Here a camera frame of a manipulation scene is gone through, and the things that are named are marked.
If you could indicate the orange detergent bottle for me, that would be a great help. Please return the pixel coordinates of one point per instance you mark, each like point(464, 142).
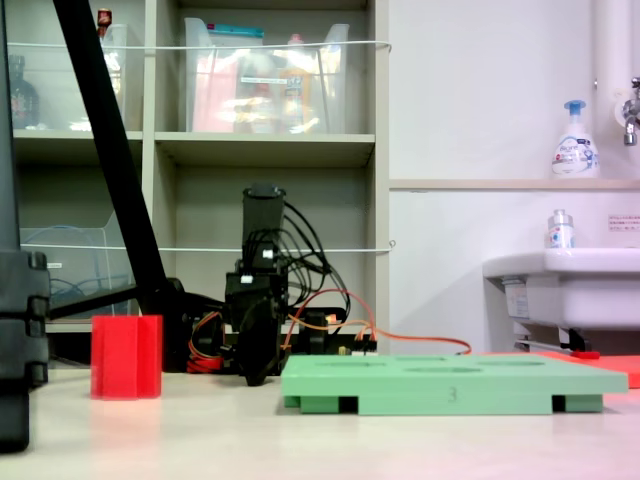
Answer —
point(296, 90)

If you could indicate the clear plastic storage bin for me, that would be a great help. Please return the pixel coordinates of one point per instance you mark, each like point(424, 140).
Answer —
point(225, 100)
point(50, 100)

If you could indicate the metal faucet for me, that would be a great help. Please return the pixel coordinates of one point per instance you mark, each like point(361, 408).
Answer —
point(630, 115)

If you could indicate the clear plastic file box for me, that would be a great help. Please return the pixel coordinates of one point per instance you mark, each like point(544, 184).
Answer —
point(75, 260)

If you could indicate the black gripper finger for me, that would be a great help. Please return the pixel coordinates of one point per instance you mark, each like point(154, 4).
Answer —
point(250, 355)
point(270, 345)

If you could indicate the black tripod leg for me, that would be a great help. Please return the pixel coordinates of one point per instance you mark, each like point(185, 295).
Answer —
point(15, 320)
point(100, 100)

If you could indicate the white notice red text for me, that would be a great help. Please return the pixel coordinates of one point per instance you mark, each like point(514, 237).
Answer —
point(625, 223)

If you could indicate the black tripod brace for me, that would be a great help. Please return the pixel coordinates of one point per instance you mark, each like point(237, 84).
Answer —
point(95, 303)

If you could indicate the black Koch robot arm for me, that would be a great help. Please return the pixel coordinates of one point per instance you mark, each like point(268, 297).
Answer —
point(262, 215)

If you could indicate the red cross columnar block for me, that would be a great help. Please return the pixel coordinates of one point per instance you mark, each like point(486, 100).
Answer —
point(125, 357)

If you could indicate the red printed base clamp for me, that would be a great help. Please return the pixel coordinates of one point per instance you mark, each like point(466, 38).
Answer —
point(205, 362)

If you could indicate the brown bottle red cap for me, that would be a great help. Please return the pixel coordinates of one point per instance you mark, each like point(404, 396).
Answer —
point(104, 20)

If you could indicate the plastic bag blue strip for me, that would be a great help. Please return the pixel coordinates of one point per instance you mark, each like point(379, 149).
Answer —
point(235, 35)

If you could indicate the white sink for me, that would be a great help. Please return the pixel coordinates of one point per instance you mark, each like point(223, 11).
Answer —
point(590, 290)

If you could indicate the beige shelf unit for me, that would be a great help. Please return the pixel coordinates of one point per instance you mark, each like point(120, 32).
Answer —
point(265, 142)

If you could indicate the small clear bottle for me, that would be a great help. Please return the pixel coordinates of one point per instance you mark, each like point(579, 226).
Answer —
point(560, 232)

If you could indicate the dark glass bottle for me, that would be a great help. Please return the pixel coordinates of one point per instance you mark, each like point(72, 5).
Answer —
point(22, 100)

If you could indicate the green shape hole board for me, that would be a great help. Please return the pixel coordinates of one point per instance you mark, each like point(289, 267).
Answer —
point(425, 390)

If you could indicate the white soap pump bottle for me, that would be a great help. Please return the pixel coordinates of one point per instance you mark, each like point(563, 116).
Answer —
point(575, 150)

